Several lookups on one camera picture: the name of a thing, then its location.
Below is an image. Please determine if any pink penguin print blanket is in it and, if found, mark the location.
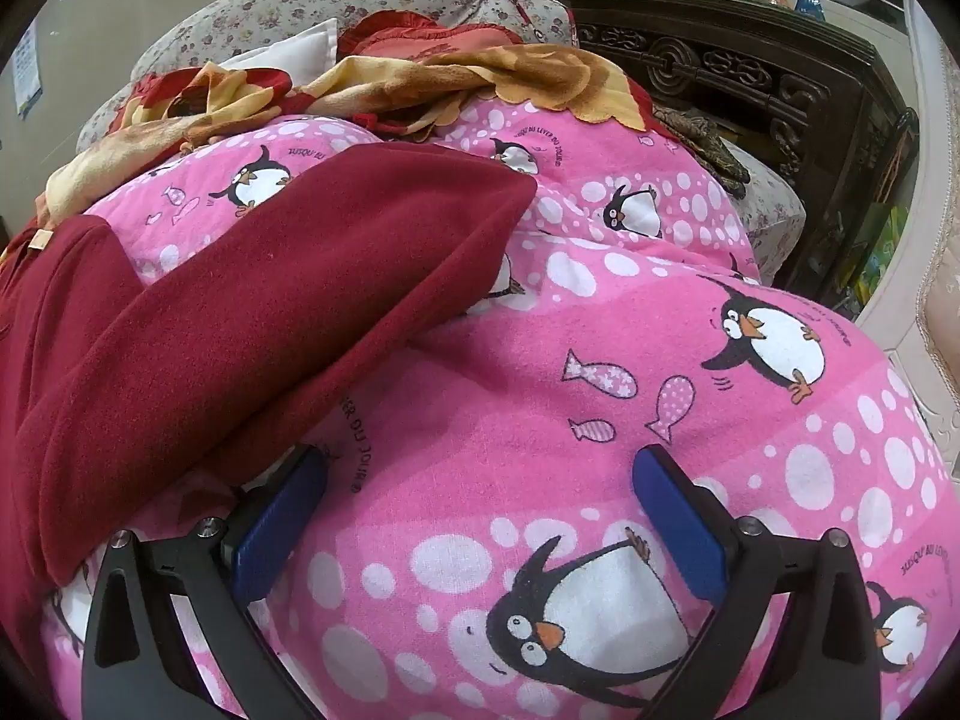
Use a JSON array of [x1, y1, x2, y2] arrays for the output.
[[37, 101, 942, 720]]

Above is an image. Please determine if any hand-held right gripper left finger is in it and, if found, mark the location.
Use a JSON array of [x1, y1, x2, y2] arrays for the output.
[[79, 444, 331, 720]]

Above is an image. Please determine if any white pillow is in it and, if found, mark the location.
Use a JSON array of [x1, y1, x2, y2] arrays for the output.
[[221, 15, 342, 72]]

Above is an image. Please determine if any wall poster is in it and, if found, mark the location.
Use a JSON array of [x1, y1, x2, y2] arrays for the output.
[[11, 22, 46, 121]]

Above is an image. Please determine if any green printed box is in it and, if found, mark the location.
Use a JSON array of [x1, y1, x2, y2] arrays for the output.
[[847, 202, 912, 308]]

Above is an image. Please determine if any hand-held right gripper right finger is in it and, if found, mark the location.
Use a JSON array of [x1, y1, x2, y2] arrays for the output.
[[632, 444, 893, 720]]

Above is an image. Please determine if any dark red fleece garment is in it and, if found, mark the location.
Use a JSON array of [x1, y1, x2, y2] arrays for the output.
[[0, 142, 539, 668]]

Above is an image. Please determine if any cream upholstered furniture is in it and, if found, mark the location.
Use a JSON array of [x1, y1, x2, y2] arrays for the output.
[[855, 0, 960, 458]]

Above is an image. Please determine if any leopard print cloth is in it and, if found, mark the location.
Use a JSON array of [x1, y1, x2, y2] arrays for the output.
[[652, 105, 751, 200]]

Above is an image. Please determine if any red and gold blanket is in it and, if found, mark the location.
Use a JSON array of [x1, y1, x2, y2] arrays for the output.
[[34, 11, 653, 230]]

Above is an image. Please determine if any dark carved wooden cabinet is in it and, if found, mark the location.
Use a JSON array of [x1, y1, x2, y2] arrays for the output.
[[559, 0, 920, 308]]

